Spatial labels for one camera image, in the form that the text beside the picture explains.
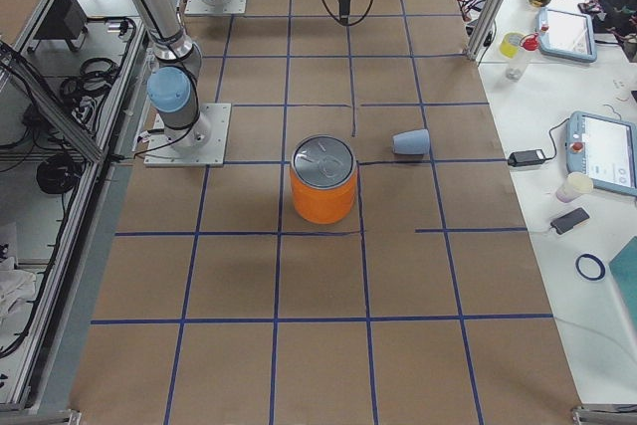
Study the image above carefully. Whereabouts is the yellow tape roll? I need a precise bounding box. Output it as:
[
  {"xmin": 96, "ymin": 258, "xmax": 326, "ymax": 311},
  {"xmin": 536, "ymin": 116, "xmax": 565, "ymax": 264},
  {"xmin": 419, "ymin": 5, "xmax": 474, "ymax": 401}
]
[{"xmin": 499, "ymin": 32, "xmax": 525, "ymax": 59}]

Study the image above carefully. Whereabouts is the orange can with silver lid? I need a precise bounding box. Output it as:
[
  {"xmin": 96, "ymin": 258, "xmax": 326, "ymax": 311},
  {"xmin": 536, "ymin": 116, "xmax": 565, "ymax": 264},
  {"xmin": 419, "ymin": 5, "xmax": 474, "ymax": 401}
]
[{"xmin": 290, "ymin": 135, "xmax": 357, "ymax": 225}]

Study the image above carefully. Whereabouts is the clear plastic bottle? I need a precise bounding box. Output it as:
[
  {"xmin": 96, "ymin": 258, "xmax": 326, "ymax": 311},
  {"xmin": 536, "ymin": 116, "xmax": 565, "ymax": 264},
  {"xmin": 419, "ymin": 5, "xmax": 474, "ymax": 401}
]
[{"xmin": 505, "ymin": 33, "xmax": 539, "ymax": 81}]

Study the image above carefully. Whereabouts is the black power adapter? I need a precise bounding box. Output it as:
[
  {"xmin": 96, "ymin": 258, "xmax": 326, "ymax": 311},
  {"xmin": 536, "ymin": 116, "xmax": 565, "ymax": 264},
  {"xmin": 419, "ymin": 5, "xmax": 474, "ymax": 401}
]
[{"xmin": 507, "ymin": 149, "xmax": 546, "ymax": 167}]

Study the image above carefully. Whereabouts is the white paper cup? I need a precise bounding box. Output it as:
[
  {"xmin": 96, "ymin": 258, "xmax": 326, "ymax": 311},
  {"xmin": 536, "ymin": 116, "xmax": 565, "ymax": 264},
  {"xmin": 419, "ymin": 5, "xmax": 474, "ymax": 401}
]
[{"xmin": 555, "ymin": 172, "xmax": 594, "ymax": 203}]

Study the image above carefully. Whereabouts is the teach pendant tablet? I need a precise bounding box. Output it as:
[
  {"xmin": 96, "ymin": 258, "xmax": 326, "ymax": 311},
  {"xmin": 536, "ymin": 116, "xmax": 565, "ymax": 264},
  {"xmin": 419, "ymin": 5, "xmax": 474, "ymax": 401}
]
[
  {"xmin": 536, "ymin": 7, "xmax": 597, "ymax": 64},
  {"xmin": 565, "ymin": 110, "xmax": 636, "ymax": 197}
]

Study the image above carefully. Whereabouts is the black smartphone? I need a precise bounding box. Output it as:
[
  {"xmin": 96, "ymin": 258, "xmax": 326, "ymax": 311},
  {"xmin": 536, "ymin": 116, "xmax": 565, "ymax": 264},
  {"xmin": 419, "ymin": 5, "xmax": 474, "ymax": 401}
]
[{"xmin": 549, "ymin": 207, "xmax": 590, "ymax": 235}]

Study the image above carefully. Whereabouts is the aluminium side frame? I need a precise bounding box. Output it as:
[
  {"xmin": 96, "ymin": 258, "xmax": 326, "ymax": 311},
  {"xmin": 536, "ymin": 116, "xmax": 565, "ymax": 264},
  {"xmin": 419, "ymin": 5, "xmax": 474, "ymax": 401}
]
[{"xmin": 1, "ymin": 16, "xmax": 145, "ymax": 413}]

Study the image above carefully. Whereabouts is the teal box corner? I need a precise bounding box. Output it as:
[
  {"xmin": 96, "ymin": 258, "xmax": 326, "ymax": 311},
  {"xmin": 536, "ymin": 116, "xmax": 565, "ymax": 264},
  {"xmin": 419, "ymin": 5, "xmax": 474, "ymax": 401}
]
[{"xmin": 609, "ymin": 236, "xmax": 637, "ymax": 326}]

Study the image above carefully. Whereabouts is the far teach pendant tablet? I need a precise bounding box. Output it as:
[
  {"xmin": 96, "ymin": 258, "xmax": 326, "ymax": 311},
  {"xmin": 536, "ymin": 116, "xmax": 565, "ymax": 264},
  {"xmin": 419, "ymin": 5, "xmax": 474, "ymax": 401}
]
[{"xmin": 536, "ymin": 7, "xmax": 597, "ymax": 64}]

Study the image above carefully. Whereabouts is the black cable bundle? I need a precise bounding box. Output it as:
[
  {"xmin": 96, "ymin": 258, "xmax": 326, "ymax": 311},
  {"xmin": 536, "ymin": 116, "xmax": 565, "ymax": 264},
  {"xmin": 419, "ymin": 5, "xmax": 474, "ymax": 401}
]
[{"xmin": 35, "ymin": 150, "xmax": 81, "ymax": 197}]

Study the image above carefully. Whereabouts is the light blue cup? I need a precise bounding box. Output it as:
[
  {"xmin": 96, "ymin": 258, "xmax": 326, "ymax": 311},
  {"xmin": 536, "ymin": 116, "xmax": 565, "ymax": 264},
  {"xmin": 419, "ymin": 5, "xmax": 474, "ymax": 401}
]
[{"xmin": 392, "ymin": 128, "xmax": 430, "ymax": 155}]

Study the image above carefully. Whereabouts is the blue tape ring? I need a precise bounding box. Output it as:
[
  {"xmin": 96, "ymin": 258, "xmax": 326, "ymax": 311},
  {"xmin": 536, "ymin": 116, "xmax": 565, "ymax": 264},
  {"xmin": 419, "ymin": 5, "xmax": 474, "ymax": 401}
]
[{"xmin": 575, "ymin": 253, "xmax": 607, "ymax": 283}]

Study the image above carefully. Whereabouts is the near teach pendant tablet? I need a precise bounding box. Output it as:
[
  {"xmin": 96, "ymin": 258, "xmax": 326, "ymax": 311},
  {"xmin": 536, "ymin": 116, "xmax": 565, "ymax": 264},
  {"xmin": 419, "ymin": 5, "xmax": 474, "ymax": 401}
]
[{"xmin": 565, "ymin": 110, "xmax": 636, "ymax": 197}]

